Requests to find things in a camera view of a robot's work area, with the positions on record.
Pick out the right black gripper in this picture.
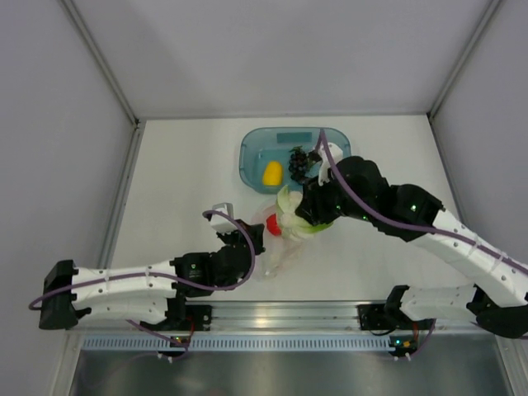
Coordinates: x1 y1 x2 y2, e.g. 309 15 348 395
298 167 375 225

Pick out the red fake food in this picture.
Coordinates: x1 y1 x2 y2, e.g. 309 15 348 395
266 214 282 236

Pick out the clear dotted zip bag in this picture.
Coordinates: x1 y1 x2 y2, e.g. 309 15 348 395
251 200 304 281

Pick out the green fake lettuce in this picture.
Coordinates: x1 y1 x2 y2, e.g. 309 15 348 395
275 184 333 233

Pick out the white fake food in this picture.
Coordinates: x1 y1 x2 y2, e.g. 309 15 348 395
277 212 332 241

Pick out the dark blue fake food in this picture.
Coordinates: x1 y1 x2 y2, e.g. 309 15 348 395
288 146 321 184

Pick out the yellow fake food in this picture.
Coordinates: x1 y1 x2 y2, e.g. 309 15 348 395
262 161 284 186

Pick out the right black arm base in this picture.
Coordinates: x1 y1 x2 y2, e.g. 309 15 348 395
357 304 396 336

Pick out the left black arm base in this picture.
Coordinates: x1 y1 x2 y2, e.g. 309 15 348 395
167 304 213 332

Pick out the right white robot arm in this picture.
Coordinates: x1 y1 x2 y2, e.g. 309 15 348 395
295 156 527 339

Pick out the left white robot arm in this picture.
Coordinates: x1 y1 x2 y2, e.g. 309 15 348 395
35 221 265 331

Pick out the teal plastic bin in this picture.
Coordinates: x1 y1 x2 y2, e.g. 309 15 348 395
238 126 355 196

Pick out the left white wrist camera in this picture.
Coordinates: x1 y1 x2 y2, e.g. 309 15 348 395
202 202 238 235

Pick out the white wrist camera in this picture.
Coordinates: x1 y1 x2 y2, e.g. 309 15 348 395
202 202 238 235
316 143 343 186

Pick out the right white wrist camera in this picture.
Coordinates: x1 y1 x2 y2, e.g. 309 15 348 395
316 143 343 186

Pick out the aluminium mounting rail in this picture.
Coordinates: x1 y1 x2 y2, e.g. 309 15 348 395
65 300 463 332

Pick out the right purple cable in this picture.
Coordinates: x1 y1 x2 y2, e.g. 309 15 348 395
315 128 528 276

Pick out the purple cable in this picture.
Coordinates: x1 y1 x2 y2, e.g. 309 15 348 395
315 128 528 276
28 210 257 311

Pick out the slotted cable duct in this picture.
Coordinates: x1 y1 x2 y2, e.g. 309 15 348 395
82 334 411 352

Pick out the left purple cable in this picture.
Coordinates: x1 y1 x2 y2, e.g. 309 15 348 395
28 210 257 311

